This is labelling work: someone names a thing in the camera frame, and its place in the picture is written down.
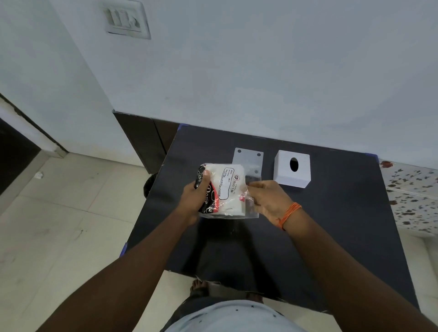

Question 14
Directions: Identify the person's left hand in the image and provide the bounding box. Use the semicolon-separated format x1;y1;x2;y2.
177;170;211;226

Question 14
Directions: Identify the person's right hand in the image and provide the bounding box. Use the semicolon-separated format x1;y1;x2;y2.
245;180;294;229

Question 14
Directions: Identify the tissue packet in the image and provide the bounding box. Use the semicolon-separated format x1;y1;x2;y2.
194;163;262;220

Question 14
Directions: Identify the person's right forearm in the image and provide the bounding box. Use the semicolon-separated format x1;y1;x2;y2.
283;207;438;332

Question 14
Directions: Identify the person's left forearm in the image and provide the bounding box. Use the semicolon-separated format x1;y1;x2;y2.
36;207;199;332

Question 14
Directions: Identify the white tissue box cover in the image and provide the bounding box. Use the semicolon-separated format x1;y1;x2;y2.
273;150;311;189

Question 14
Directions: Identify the orange thread wrist band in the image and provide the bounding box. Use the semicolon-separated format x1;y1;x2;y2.
277;202;302;231

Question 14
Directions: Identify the black round stool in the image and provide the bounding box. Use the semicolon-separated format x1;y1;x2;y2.
143;173;159;199

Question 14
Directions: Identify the dark brown cabinet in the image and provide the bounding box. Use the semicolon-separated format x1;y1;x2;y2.
113;111;180;175

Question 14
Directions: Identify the person's left foot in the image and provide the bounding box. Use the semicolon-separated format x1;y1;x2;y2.
190;279;210;299

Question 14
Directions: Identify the person's light grey shirt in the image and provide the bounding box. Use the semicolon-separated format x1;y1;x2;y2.
165;300;308;332

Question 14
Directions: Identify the speckled stone slab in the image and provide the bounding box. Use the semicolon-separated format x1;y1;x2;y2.
379;160;438;237

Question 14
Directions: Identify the white base plate with holes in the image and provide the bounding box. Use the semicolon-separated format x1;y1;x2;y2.
233;147;264;182

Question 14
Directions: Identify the white wall switch plate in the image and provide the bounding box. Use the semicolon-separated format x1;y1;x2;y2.
101;0;152;40

